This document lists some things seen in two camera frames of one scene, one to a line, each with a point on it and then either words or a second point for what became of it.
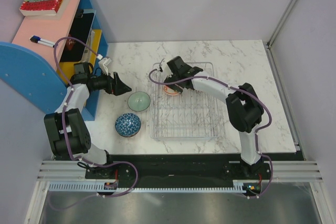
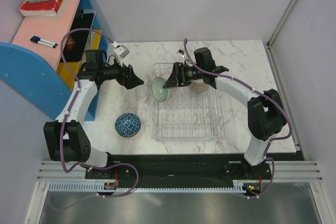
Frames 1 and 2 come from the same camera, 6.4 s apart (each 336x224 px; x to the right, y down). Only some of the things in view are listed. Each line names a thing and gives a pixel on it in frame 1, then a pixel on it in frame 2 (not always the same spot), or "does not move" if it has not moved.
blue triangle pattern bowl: (127, 125) does not move
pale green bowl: (138, 101) -> (159, 93)
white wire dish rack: (190, 115) does not move
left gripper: (119, 88) -> (128, 78)
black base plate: (178, 170) does not move
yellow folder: (66, 69) does not move
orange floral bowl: (169, 91) -> (165, 75)
